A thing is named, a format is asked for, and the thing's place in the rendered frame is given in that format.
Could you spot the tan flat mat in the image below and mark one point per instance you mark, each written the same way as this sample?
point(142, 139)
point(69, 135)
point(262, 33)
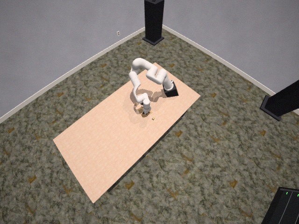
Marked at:
point(141, 112)

